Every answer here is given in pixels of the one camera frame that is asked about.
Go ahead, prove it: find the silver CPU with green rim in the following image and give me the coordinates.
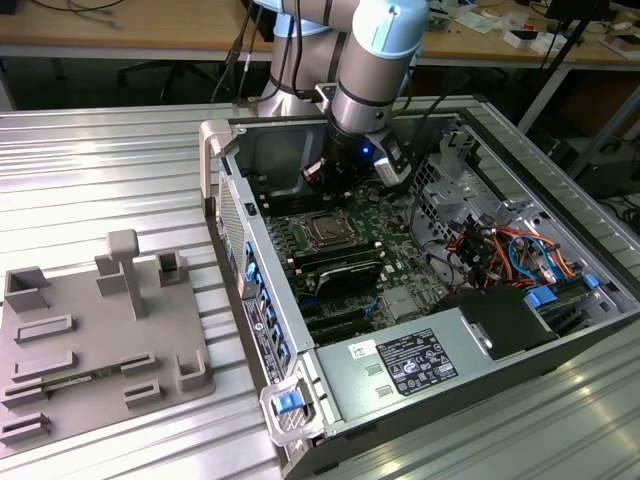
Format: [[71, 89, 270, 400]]
[[310, 217, 348, 241]]

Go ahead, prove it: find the metal socket cover frame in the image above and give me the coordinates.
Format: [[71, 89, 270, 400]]
[[298, 212, 360, 247]]

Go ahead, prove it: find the CPU socket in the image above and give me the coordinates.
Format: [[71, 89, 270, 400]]
[[292, 207, 366, 250]]

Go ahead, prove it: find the black expansion slot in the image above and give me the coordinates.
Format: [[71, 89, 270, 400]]
[[303, 305, 369, 329], [307, 319, 375, 347]]

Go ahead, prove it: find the silver perforated disk bay cage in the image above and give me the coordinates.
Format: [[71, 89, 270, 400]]
[[408, 152, 501, 246]]

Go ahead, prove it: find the graphics card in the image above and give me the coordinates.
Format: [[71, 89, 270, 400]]
[[312, 259, 384, 304]]

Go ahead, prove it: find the green motherboard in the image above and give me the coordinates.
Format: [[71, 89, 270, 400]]
[[262, 189, 451, 346]]

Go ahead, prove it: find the silver chipset heatsink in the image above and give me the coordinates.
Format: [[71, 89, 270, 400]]
[[380, 288, 420, 317]]

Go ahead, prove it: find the wooden office desk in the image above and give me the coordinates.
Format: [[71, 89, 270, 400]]
[[0, 0, 281, 59], [417, 0, 640, 71]]

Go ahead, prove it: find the small white box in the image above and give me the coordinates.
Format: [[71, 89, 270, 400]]
[[502, 28, 547, 51]]

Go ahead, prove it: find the black plastic shroud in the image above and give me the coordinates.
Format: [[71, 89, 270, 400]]
[[430, 287, 560, 362]]

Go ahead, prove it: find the silver power supply with label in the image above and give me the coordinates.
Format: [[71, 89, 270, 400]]
[[314, 305, 496, 419]]

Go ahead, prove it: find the blue case latch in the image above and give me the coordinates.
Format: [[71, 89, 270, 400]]
[[272, 392, 300, 415]]

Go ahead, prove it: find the grey metal PC case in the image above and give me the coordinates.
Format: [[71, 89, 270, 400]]
[[198, 107, 640, 476]]

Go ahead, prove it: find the grey plastic parts rack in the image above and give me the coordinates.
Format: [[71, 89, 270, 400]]
[[0, 228, 217, 454]]

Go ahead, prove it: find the green RAM stick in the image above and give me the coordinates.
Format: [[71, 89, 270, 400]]
[[42, 366, 124, 389]]

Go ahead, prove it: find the small dark wrist camera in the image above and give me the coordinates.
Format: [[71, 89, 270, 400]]
[[299, 157, 327, 190]]

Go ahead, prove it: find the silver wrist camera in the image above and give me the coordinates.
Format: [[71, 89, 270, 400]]
[[370, 133, 415, 187]]

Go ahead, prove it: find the thick black gripper cable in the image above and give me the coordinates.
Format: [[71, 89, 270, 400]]
[[394, 74, 476, 201]]

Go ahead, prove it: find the orange red wire bundle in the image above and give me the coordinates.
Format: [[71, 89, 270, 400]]
[[447, 224, 586, 291]]

